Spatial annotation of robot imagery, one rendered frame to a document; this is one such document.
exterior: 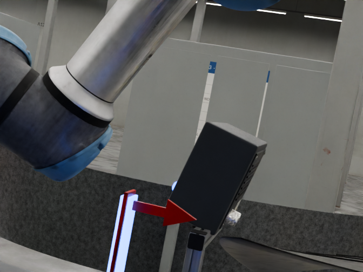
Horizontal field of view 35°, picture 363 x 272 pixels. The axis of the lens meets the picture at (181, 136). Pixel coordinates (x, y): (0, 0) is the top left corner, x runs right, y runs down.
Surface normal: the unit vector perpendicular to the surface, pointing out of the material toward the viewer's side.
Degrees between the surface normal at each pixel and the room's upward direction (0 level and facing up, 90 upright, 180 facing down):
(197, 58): 90
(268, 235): 90
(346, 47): 90
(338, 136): 90
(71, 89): 57
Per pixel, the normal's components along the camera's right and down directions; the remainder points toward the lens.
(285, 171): -0.29, 0.00
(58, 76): 0.04, -0.74
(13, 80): 0.52, -0.33
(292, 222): 0.26, 0.10
